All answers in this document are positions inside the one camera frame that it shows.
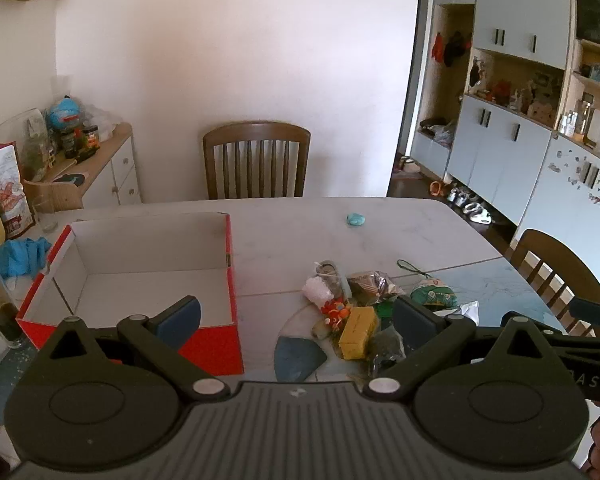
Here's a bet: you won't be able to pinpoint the green cord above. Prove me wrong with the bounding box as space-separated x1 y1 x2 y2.
397 259 432 279

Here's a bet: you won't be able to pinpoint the dark jar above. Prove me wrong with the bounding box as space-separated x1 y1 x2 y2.
60 127 79 159

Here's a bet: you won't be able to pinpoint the dark plastic bag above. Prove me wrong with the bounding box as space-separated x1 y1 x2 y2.
369 329 407 377

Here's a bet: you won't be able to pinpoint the wooden desk organizer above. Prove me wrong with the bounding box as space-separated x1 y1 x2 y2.
22 175 84 212

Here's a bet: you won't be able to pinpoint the white sideboard with wooden top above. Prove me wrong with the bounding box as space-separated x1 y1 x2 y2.
22 122 143 211

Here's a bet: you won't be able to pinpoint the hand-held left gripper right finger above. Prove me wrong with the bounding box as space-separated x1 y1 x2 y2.
364 296 563 402

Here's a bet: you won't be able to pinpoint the clear plastic bag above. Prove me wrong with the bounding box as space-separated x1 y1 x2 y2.
82 102 124 142

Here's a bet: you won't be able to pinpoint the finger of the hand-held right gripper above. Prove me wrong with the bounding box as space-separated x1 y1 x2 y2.
500 311 600 350
569 299 600 332

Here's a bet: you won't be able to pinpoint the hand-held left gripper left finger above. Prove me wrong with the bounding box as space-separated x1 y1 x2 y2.
32 296 231 402

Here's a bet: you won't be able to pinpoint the orange plush toy keychain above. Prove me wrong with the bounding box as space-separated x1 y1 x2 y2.
321 299 352 327

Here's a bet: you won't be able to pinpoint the wooden chair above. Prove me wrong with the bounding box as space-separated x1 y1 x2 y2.
510 229 600 337
202 121 312 200

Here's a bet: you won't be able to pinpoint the green round packet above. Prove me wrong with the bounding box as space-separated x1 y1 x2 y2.
411 280 459 309

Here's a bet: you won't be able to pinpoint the red and white snack bag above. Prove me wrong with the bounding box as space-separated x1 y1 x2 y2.
0 141 37 241

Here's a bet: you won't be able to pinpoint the brown snack packet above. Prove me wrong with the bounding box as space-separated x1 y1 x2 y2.
347 270 407 307

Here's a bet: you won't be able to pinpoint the dark hanging bag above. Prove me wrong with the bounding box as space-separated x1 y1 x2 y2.
444 31 474 69

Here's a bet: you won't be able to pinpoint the blue rubber gloves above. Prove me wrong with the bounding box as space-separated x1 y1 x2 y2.
0 237 52 279

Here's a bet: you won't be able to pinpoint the clear drinking glass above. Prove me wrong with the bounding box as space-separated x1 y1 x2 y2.
32 195 59 234

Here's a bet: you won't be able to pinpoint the white crumpled paper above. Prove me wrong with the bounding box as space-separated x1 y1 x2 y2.
432 300 481 327

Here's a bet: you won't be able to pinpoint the yellow box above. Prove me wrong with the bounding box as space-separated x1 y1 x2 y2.
338 306 381 361

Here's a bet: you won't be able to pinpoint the large white wall cabinet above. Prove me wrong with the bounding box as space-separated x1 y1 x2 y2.
410 0 600 263

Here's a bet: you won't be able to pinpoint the bag of white beads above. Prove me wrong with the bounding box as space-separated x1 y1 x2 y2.
302 275 332 307

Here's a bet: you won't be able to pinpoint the red cardboard box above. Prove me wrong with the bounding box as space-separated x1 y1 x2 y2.
16 212 245 377

